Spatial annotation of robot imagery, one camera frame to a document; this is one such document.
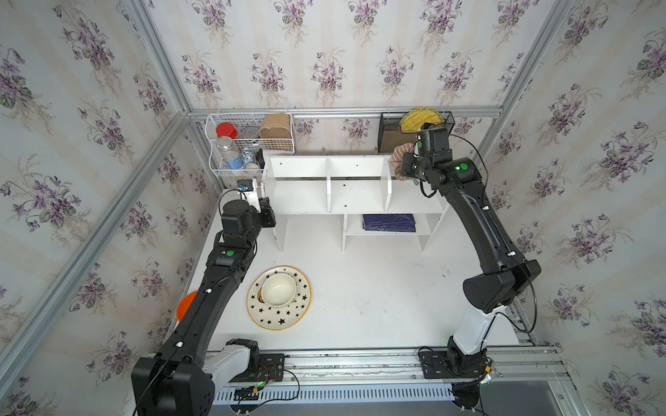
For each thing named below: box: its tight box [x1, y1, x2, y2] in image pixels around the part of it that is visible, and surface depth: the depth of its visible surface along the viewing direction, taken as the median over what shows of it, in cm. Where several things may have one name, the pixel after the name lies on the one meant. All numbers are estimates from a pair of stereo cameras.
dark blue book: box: [362, 213, 417, 233], surface depth 91 cm
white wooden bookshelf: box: [261, 155, 451, 253], surface depth 84 cm
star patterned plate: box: [246, 266, 313, 332], surface depth 85 cm
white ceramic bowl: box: [261, 273, 297, 307], surface depth 87 cm
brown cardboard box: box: [258, 113, 292, 139], surface depth 92 cm
